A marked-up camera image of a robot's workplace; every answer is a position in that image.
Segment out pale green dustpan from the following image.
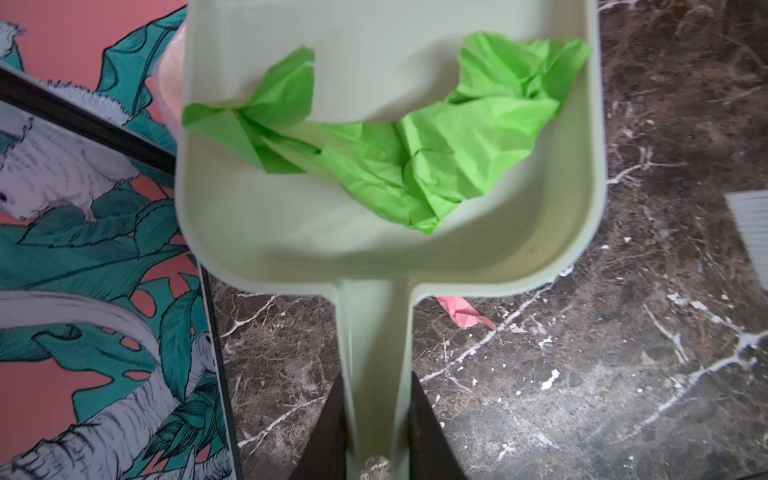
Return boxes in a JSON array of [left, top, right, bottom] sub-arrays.
[[176, 1, 607, 479]]

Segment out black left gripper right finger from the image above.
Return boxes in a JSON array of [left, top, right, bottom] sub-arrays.
[[408, 373, 468, 480]]

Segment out cream plastic trash bin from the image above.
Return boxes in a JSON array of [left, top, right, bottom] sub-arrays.
[[153, 21, 186, 140]]

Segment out pink paper scrap left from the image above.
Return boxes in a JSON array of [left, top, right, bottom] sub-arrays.
[[436, 296, 496, 330]]

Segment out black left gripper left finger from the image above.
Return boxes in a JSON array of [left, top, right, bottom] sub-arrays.
[[289, 374, 347, 480]]

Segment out green paper scrap front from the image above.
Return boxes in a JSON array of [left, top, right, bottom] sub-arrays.
[[181, 31, 591, 234]]

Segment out left black frame post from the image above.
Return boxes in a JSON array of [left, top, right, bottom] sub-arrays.
[[1, 64, 175, 175]]

